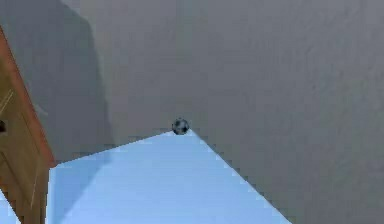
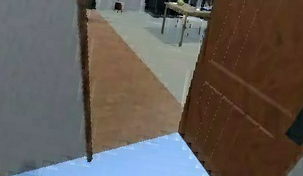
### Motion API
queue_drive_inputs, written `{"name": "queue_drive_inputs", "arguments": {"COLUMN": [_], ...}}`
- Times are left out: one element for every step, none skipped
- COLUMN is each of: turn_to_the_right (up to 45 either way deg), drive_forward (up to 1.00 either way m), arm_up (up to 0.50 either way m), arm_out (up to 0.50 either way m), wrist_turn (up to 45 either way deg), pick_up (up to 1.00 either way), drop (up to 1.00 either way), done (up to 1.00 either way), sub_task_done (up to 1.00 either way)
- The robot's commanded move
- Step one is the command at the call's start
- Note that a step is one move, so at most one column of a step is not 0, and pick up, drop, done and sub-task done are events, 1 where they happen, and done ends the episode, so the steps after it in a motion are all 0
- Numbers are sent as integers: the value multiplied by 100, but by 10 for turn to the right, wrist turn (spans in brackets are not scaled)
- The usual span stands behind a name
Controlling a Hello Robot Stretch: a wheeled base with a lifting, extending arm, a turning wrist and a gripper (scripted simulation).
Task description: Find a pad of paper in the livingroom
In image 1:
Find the black and white ball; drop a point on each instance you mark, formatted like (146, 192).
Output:
(180, 126)

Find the brown wooden cupboard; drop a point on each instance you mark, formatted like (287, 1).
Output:
(18, 143)

